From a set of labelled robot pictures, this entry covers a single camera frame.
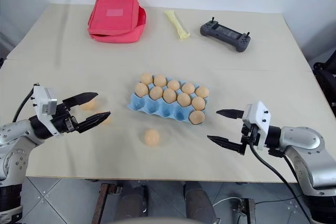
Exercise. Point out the black stand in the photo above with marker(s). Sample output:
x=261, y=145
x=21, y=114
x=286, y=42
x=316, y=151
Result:
x=325, y=77

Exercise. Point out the tan egg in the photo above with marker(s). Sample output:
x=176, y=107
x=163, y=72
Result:
x=146, y=78
x=151, y=137
x=198, y=103
x=202, y=91
x=196, y=117
x=88, y=106
x=188, y=88
x=141, y=89
x=183, y=99
x=156, y=93
x=159, y=80
x=107, y=121
x=173, y=85
x=169, y=95

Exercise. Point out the pale yellow folded pouch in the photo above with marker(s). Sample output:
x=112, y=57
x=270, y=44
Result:
x=177, y=24

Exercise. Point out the grey handheld remote controller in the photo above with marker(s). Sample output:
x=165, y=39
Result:
x=225, y=35

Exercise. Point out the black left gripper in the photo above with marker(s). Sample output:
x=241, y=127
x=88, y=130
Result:
x=63, y=121

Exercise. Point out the red fabric bag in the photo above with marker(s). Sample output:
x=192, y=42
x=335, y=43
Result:
x=113, y=16

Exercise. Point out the dark rounded shape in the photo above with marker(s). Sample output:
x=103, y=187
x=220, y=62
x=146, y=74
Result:
x=199, y=203
x=134, y=197

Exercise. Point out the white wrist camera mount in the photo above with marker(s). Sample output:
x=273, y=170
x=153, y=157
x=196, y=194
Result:
x=43, y=100
x=258, y=116

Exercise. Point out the rusty metal table leg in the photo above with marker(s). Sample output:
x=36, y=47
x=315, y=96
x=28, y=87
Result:
x=246, y=211
x=102, y=200

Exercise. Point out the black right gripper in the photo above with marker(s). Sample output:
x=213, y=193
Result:
x=249, y=134

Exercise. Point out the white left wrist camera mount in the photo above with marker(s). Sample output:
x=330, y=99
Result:
x=43, y=100

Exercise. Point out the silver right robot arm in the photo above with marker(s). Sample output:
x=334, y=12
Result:
x=302, y=140

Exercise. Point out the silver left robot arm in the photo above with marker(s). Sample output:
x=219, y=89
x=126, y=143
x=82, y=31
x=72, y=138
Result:
x=15, y=136

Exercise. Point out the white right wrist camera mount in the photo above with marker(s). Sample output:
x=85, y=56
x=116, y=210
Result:
x=258, y=116

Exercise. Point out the blue egg carton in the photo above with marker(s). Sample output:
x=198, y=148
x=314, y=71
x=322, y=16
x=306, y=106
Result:
x=160, y=110

